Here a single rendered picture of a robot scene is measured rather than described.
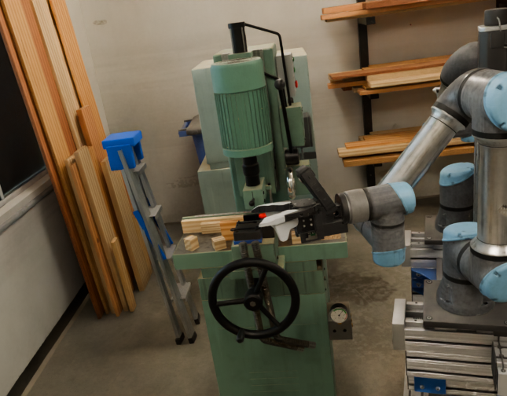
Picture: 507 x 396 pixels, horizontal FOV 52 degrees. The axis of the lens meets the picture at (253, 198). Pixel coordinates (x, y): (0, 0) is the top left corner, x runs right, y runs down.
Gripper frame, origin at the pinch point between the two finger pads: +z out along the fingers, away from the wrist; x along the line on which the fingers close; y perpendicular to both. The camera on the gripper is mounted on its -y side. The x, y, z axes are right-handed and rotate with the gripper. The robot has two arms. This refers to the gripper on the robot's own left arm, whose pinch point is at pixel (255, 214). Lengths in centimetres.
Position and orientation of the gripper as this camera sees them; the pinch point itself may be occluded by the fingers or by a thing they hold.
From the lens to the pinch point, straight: 113.2
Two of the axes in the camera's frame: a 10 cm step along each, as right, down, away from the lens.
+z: -9.8, 1.7, -0.9
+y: 1.5, 9.7, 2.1
